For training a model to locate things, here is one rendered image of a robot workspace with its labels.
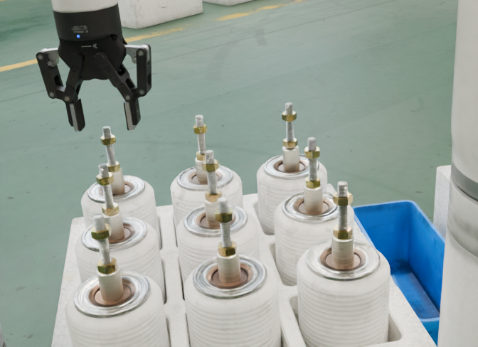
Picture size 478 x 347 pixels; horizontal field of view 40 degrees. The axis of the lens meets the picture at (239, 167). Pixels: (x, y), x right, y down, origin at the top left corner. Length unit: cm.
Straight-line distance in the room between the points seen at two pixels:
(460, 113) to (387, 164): 117
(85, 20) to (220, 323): 36
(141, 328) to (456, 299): 35
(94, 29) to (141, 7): 222
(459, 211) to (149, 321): 38
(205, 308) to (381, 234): 51
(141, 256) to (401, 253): 52
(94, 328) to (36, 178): 98
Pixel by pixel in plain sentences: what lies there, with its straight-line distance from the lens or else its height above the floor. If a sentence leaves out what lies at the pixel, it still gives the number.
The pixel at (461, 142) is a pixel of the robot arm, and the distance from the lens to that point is 32.
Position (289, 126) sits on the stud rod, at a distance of 86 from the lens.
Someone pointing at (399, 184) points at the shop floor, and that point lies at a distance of 140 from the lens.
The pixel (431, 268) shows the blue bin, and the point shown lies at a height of 6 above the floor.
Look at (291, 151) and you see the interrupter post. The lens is 87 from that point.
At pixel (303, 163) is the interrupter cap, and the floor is 25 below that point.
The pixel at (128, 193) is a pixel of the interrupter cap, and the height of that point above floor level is 25.
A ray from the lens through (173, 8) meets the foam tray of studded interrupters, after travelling 309.
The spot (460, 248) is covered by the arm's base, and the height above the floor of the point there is 44.
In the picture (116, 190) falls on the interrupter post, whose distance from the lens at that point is 86.
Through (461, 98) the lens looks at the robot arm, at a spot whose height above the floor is 52.
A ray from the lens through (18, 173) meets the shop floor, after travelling 164.
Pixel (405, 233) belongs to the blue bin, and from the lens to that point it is 111.
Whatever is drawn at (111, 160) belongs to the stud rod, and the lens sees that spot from 85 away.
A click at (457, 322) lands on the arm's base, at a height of 39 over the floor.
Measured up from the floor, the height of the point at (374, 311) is 21.
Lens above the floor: 63
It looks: 25 degrees down
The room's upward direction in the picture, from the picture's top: 4 degrees counter-clockwise
